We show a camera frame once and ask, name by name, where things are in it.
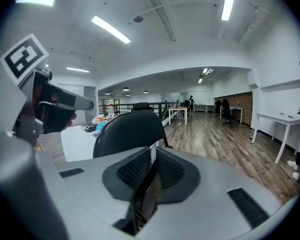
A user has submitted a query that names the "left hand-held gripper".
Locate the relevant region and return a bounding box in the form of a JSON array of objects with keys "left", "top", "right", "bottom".
[{"left": 0, "top": 33, "right": 95, "bottom": 146}]

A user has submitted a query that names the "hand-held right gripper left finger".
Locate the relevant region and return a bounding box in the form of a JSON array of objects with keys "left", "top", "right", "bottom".
[{"left": 101, "top": 146, "right": 151, "bottom": 202}]

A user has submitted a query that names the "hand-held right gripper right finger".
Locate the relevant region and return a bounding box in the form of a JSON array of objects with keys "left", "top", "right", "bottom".
[{"left": 153, "top": 145, "right": 201, "bottom": 205}]

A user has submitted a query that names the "black folding chair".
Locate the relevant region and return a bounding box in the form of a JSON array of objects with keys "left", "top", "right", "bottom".
[{"left": 92, "top": 110, "right": 173, "bottom": 236}]

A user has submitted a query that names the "black mesh office chair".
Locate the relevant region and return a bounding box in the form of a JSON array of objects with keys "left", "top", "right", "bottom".
[{"left": 131, "top": 102, "right": 155, "bottom": 113}]

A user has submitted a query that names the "orange snack bag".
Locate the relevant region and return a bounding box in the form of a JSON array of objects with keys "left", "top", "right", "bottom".
[{"left": 91, "top": 115, "right": 107, "bottom": 125}]

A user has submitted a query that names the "white square table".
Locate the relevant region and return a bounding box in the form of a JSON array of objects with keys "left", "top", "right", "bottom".
[{"left": 60, "top": 123, "right": 108, "bottom": 163}]

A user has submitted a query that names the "clear plastic water bottle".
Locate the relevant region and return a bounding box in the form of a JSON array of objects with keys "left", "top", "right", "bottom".
[{"left": 107, "top": 104, "right": 116, "bottom": 121}]

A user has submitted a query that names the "black metal railing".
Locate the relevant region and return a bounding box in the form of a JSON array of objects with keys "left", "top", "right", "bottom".
[{"left": 98, "top": 102, "right": 180, "bottom": 126}]

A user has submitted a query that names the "wooden-top white table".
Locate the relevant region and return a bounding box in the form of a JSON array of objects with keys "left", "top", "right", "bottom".
[{"left": 168, "top": 105, "right": 189, "bottom": 127}]

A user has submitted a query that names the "small white desk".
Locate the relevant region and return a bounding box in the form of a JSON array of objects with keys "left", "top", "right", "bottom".
[
  {"left": 193, "top": 104, "right": 216, "bottom": 114},
  {"left": 219, "top": 105, "right": 244, "bottom": 124}
]

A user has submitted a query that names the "long white desk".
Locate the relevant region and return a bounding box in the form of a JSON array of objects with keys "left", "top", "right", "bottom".
[{"left": 251, "top": 112, "right": 300, "bottom": 165}]

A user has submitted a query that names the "white ceiling rail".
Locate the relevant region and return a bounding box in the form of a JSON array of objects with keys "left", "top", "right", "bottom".
[{"left": 136, "top": 0, "right": 177, "bottom": 42}]

